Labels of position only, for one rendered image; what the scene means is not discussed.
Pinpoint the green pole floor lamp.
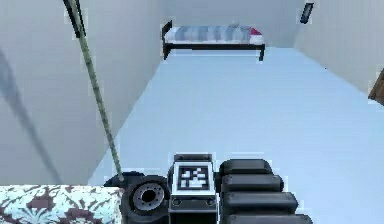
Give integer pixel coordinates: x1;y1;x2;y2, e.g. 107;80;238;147
63;0;146;188

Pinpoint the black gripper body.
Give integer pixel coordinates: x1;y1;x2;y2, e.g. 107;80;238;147
120;174;172;224

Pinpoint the black frame bed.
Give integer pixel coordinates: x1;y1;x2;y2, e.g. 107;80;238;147
161;19;267;62

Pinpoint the brown wooden furniture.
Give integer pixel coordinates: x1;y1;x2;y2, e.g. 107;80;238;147
367;68;384;107

